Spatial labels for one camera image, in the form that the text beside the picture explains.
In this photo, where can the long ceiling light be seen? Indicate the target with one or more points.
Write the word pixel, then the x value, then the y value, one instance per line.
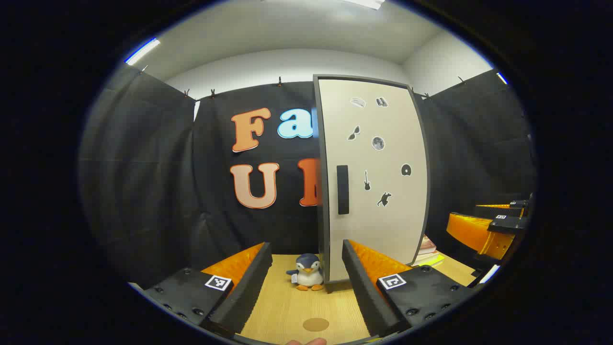
pixel 368 3

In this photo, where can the round brown coaster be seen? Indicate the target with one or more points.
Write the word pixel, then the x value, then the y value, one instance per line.
pixel 315 324

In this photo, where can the short ceiling light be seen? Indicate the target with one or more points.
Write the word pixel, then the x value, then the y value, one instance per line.
pixel 142 51

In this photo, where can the white board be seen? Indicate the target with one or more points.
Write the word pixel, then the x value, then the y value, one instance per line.
pixel 489 274

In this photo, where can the beige cabinet door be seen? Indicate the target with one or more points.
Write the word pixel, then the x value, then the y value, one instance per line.
pixel 383 225

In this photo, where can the stack of books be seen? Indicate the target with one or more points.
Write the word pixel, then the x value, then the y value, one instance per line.
pixel 426 249

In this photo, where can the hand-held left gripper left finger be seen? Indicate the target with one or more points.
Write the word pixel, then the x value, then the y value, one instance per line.
pixel 249 292

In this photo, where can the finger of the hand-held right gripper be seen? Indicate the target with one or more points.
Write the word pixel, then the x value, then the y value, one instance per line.
pixel 507 224
pixel 519 205

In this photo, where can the black backdrop cloth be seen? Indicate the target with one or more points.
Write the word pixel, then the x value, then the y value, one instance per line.
pixel 143 191

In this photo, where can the dark grey cabinet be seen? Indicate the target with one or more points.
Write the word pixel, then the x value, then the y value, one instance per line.
pixel 323 191

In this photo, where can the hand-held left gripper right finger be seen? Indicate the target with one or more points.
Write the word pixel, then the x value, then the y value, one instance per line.
pixel 364 297

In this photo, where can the penguin plush toy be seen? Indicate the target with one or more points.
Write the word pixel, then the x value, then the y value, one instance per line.
pixel 307 275

